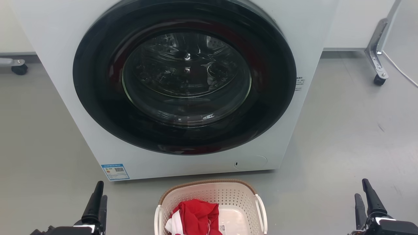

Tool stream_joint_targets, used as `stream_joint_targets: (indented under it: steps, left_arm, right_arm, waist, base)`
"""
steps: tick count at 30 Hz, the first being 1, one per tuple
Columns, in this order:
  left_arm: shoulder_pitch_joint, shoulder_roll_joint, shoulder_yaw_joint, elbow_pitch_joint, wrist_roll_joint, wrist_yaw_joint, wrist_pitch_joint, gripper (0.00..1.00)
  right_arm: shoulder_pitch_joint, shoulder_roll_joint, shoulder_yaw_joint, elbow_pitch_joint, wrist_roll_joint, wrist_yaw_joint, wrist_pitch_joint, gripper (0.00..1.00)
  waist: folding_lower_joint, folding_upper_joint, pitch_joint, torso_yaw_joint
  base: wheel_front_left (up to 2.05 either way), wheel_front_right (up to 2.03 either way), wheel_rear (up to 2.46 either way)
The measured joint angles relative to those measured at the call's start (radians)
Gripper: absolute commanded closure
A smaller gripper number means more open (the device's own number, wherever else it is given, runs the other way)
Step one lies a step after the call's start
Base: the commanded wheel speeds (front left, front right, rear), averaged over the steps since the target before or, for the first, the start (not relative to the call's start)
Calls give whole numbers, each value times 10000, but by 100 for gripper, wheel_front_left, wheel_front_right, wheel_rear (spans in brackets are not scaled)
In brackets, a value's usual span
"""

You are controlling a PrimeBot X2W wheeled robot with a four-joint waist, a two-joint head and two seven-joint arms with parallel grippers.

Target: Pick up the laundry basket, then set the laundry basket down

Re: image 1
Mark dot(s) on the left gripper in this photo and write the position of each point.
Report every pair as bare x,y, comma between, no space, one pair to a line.
72,230

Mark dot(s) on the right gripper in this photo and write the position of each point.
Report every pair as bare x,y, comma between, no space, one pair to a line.
392,228

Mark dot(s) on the cream perforated laundry basket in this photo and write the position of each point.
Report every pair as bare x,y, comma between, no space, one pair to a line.
235,199

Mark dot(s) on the white printed label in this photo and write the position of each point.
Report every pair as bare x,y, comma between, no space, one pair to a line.
224,230

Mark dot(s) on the blue energy label sticker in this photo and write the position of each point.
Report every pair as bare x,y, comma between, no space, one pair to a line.
115,172

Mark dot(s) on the white garment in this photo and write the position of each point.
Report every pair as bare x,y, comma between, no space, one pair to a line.
172,225

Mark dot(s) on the red garment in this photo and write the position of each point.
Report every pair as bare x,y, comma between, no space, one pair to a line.
196,215

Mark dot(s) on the black round washer door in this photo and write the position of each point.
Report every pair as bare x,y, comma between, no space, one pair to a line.
98,98

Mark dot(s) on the black caster wheel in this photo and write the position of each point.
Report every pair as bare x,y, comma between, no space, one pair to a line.
19,70
379,80

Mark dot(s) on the grey metal stand leg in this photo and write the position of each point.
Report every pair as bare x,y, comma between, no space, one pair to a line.
375,55

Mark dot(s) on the white front-load washing machine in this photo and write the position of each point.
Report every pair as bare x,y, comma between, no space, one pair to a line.
310,32

